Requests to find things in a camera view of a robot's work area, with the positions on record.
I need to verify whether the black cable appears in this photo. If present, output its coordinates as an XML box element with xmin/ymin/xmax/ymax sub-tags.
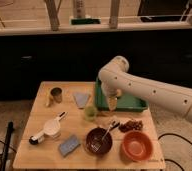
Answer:
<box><xmin>157</xmin><ymin>132</ymin><xmax>192</xmax><ymax>171</ymax></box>

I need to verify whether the green plastic tray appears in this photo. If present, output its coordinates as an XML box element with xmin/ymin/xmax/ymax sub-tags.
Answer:
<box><xmin>94</xmin><ymin>79</ymin><xmax>148</xmax><ymax>112</ymax></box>

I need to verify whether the wooden table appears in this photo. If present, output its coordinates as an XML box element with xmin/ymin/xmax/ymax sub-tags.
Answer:
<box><xmin>13</xmin><ymin>82</ymin><xmax>165</xmax><ymax>170</ymax></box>

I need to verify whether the grey-blue towel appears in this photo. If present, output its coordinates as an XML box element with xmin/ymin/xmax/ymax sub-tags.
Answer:
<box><xmin>73</xmin><ymin>92</ymin><xmax>90</xmax><ymax>109</ymax></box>

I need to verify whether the green base object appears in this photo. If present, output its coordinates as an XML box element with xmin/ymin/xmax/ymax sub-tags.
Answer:
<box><xmin>71</xmin><ymin>18</ymin><xmax>101</xmax><ymax>25</ymax></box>

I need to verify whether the bunch of dark grapes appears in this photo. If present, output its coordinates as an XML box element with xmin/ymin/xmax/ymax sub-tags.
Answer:
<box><xmin>119</xmin><ymin>120</ymin><xmax>143</xmax><ymax>132</ymax></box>

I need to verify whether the black pole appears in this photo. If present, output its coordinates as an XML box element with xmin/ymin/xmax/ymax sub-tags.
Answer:
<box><xmin>0</xmin><ymin>122</ymin><xmax>14</xmax><ymax>171</ymax></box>

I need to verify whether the brown paper cup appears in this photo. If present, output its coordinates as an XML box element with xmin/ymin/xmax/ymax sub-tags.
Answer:
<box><xmin>51</xmin><ymin>87</ymin><xmax>62</xmax><ymax>103</ymax></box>

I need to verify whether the metal whisk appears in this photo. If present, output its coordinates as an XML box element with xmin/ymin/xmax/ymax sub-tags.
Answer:
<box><xmin>91</xmin><ymin>121</ymin><xmax>120</xmax><ymax>152</ymax></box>

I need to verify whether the yellow banana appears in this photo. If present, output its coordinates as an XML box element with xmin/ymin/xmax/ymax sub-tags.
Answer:
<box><xmin>45</xmin><ymin>91</ymin><xmax>53</xmax><ymax>107</ymax></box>

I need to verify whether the dark brown bowl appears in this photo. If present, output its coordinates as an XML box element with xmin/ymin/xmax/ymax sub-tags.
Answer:
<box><xmin>85</xmin><ymin>127</ymin><xmax>113</xmax><ymax>155</ymax></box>

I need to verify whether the green plastic cup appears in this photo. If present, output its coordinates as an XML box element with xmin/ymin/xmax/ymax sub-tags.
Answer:
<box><xmin>84</xmin><ymin>106</ymin><xmax>97</xmax><ymax>121</ymax></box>

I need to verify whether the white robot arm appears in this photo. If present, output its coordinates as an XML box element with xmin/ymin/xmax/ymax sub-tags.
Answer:
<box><xmin>98</xmin><ymin>56</ymin><xmax>192</xmax><ymax>123</ymax></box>

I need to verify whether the orange red bowl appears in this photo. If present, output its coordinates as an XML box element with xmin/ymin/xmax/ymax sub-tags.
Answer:
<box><xmin>121</xmin><ymin>131</ymin><xmax>153</xmax><ymax>162</ymax></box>

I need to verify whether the blue sponge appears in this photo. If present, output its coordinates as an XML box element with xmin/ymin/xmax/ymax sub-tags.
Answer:
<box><xmin>58</xmin><ymin>135</ymin><xmax>80</xmax><ymax>157</ymax></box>

